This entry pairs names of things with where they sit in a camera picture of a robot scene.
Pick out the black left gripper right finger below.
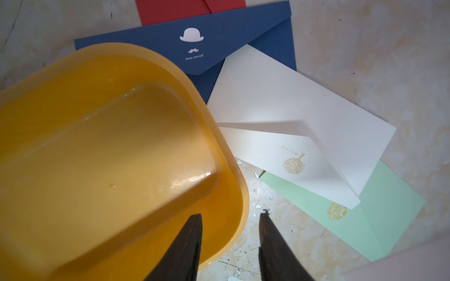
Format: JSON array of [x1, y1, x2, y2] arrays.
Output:
[[259, 210, 314, 281]]

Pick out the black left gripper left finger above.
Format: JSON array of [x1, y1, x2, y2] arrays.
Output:
[[145, 214, 203, 281]]

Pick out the pink envelope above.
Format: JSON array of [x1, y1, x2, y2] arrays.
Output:
[[343, 235, 450, 281]]

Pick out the yellow plastic storage box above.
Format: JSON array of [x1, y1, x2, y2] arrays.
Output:
[[1, 43, 249, 281]]

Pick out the mint green envelope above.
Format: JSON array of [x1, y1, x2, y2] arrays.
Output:
[[261, 161, 425, 262]]

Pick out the white envelope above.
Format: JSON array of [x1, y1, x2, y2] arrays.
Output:
[[207, 45, 396, 209]]

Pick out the navy blue envelope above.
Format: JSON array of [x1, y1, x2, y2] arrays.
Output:
[[75, 1, 296, 102]]

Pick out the red envelope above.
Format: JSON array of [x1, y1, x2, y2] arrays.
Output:
[[135, 0, 246, 26]]

